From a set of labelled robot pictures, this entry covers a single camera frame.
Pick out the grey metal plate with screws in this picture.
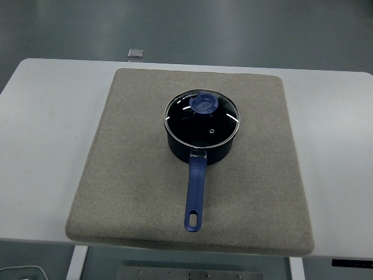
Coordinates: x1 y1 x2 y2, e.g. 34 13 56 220
117 265 265 280

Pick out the dark pot with blue handle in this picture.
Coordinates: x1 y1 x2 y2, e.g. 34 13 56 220
166 128 236 233

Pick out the glass pot lid blue knob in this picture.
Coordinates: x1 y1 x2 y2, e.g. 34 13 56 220
163 89 242 146

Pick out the black bar under table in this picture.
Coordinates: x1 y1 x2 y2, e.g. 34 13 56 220
331 258 373 268

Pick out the beige fabric mat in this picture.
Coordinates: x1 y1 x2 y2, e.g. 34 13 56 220
64 67 316 255

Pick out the white rounded floor object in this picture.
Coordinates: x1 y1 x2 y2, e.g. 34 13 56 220
0 264 49 280

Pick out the white table leg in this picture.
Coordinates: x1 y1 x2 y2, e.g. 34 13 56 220
289 257 306 280
66 246 90 280

